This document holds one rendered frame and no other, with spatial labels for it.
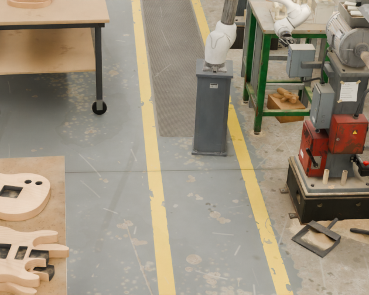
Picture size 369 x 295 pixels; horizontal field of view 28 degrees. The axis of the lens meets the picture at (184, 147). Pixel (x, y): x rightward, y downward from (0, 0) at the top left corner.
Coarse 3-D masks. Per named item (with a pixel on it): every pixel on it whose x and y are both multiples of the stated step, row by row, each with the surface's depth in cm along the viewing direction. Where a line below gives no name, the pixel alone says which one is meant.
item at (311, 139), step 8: (304, 128) 500; (312, 128) 493; (304, 136) 500; (312, 136) 484; (320, 136) 484; (328, 136) 484; (304, 144) 501; (312, 144) 484; (320, 144) 484; (328, 144) 485; (304, 152) 501; (312, 152) 487; (320, 152) 488; (304, 160) 501; (304, 168) 502; (320, 168) 494; (312, 176) 497; (320, 176) 498
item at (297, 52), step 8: (296, 48) 481; (304, 48) 481; (312, 48) 482; (288, 56) 488; (296, 56) 481; (304, 56) 482; (312, 56) 482; (288, 64) 489; (296, 64) 484; (288, 72) 489; (296, 72) 487; (304, 72) 488; (304, 80) 495; (312, 80) 486; (320, 80) 478
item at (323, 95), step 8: (328, 48) 464; (320, 72) 475; (320, 88) 474; (328, 88) 475; (320, 96) 471; (328, 96) 471; (312, 104) 486; (320, 104) 474; (328, 104) 474; (312, 112) 487; (320, 112) 477; (328, 112) 478; (312, 120) 487; (320, 120) 480; (328, 120) 481; (320, 128) 484
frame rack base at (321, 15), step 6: (312, 0) 573; (312, 6) 573; (318, 6) 562; (324, 6) 562; (330, 6) 563; (318, 12) 565; (324, 12) 565; (330, 12) 565; (318, 18) 567; (324, 18) 568; (324, 24) 570
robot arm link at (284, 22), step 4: (280, 20) 519; (284, 20) 516; (288, 20) 514; (276, 24) 519; (280, 24) 516; (284, 24) 514; (288, 24) 514; (276, 28) 516; (288, 28) 514; (292, 28) 516; (276, 32) 516
